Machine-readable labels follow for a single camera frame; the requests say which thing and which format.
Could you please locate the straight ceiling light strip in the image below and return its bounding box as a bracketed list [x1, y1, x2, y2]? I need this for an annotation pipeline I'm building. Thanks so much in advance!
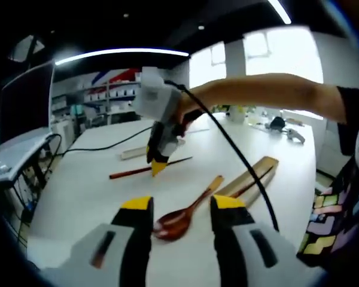
[54, 48, 190, 66]

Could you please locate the white cabinet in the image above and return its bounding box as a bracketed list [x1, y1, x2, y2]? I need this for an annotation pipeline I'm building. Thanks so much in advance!
[52, 119, 78, 150]

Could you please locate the brown wooden chopstick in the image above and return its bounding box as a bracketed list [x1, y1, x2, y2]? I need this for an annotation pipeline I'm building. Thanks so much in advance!
[229, 166, 275, 199]
[109, 156, 194, 180]

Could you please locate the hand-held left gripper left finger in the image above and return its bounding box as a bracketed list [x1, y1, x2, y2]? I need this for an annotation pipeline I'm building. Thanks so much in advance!
[40, 196, 155, 287]

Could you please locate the shelf with white boxes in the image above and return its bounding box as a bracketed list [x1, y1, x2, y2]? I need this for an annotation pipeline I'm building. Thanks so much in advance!
[52, 76, 143, 117]

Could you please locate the black power cable with plug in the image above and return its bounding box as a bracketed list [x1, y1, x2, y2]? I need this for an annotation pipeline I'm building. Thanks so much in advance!
[46, 127, 154, 158]

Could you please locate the curved ceiling light strip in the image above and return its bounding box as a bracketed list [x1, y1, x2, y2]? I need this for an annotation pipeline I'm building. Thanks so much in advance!
[267, 0, 293, 25]

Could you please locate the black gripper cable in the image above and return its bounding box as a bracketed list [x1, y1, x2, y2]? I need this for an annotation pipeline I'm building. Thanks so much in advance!
[163, 79, 281, 233]

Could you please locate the white laptop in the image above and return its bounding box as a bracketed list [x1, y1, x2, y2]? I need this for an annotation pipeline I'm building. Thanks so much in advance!
[0, 59, 56, 183]

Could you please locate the green potted plant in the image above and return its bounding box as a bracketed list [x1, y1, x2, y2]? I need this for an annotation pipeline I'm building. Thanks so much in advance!
[215, 103, 255, 122]

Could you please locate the beige cutlery case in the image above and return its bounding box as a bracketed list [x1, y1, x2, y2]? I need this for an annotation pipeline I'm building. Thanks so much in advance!
[217, 155, 279, 207]

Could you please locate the brown wooden spoon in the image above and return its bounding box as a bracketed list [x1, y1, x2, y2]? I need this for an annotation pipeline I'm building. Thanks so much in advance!
[153, 175, 224, 240]

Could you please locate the person's right hand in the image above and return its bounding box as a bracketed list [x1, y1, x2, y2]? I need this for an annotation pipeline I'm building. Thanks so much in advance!
[175, 88, 209, 140]

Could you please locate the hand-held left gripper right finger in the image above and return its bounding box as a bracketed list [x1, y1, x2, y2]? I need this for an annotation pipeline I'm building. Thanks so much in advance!
[209, 194, 317, 287]

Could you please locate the black rounded object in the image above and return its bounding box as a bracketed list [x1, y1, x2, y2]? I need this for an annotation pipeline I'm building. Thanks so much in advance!
[269, 116, 287, 132]

